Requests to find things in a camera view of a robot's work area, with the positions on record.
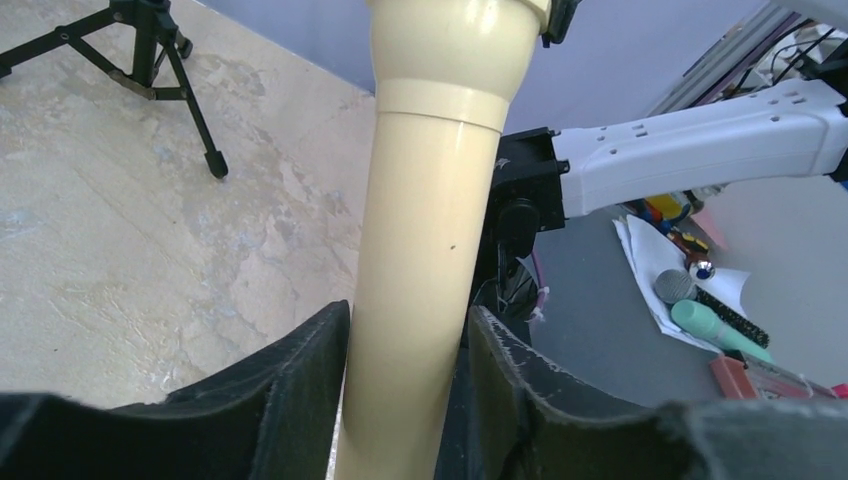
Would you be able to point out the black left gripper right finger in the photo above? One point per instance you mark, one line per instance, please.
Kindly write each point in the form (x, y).
(537, 421)

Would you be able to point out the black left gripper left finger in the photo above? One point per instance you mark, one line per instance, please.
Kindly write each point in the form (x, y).
(269, 416)

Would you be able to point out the black tripod microphone stand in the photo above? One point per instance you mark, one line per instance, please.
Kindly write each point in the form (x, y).
(157, 69)

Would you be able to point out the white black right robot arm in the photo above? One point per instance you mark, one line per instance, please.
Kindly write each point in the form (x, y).
(797, 127)

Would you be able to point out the teal grey-headed microphone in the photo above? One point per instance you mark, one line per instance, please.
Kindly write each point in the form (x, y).
(678, 290)

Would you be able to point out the white paper sheets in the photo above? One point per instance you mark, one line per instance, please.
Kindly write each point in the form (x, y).
(649, 253)

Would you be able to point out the red flat box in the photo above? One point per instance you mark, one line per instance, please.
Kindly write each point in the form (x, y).
(742, 376)

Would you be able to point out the colourful small tools pile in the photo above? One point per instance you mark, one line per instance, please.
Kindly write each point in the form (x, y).
(665, 213)

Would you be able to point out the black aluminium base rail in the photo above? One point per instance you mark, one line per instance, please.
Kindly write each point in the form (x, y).
(731, 56)

